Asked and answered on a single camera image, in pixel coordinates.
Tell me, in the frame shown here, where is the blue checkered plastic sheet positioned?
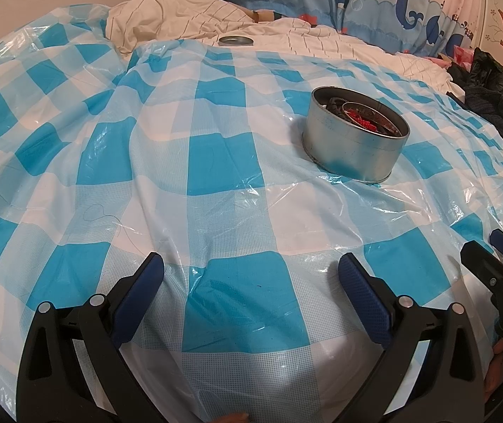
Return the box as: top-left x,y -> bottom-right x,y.
0,2 -> 503,423

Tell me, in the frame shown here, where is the dark cloth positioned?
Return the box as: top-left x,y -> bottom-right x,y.
447,48 -> 503,164

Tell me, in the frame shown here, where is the round metal tin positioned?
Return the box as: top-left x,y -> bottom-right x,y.
302,87 -> 411,184

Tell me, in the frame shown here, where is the pink curtain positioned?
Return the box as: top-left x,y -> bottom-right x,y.
445,0 -> 487,49

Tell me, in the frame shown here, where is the brown cardboard tube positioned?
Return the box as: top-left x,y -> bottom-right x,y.
251,9 -> 285,22

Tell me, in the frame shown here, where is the red bead bracelet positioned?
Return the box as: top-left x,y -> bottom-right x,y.
348,112 -> 380,130

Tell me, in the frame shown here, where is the pink cloth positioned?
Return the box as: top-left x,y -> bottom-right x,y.
430,44 -> 474,69

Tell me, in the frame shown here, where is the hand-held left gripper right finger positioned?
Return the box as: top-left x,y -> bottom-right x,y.
338,252 -> 485,423

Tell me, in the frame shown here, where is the blue whale print duvet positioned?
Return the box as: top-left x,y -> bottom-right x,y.
176,0 -> 477,58

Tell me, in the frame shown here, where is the white striped quilt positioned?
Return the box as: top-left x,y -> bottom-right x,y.
105,0 -> 459,93

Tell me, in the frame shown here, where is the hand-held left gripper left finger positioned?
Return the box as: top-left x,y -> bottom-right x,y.
17,251 -> 165,423

